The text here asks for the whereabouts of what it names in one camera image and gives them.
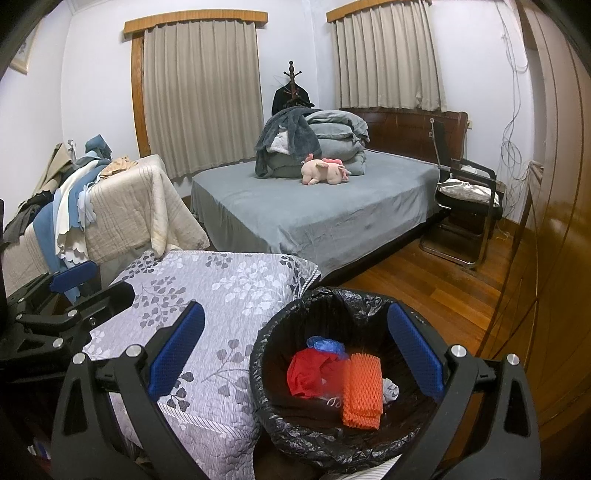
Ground wooden window frame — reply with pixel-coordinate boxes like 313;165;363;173
130;32;152;158

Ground bed with grey sheet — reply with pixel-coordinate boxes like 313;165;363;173
190;150;446;278

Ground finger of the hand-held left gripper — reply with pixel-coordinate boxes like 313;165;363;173
7;261;99;310
18;282;134;349

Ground narrow beige curtain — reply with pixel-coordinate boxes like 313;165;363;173
335;0;448;112

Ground dark clothes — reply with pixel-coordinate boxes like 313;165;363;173
2;191;54;245

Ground blue plastic bag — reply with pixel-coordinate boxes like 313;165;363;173
307;336;348;361

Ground tan cloth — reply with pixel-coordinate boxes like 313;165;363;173
39;142;75;195

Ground red cloth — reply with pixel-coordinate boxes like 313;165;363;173
286;348;345;398

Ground pale chair cushion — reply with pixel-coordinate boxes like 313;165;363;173
436;180;500;206

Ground framed wall picture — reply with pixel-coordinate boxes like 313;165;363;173
10;28;40;75

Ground peach cloth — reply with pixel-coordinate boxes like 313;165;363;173
99;157;139;178

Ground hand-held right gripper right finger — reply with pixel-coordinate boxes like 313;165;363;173
387;303;542;480

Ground wide beige curtain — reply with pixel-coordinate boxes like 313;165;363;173
143;21;265;178

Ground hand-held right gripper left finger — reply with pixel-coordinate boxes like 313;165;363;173
51;300;218;480

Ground black jacket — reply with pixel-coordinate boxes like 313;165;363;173
271;84;312;115

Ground hanging wall cables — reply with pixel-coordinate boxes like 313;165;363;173
496;0;532;217

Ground dark wooden headboard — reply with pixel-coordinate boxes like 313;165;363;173
339;107;469;169

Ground beige quilt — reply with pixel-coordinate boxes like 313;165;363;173
0;154;211;296

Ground dark grey fleece blanket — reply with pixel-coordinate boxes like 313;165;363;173
254;107;324;178

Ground bin with black bag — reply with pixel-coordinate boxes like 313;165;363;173
249;286;455;462

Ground floral grey quilt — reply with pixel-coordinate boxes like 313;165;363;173
81;250;321;480

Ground short wooden pelmet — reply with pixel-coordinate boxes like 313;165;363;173
326;0;432;23

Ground blue white scalloped cloth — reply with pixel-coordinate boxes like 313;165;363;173
34;135;112;303

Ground long wooden pelmet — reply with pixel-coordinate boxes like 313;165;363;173
124;10;269;34

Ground black metal chair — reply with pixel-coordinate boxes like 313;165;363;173
419;157;504;269

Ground wooden wardrobe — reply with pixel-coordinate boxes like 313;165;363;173
478;0;591;444

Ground orange foam net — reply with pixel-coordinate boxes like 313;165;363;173
342;353;384;430

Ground folded grey duvet pile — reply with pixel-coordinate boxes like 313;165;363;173
265;109;370;178

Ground wooden coat rack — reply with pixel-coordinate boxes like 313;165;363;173
283;60;301;109

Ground pink plush toy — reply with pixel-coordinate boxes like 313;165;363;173
301;154;352;186

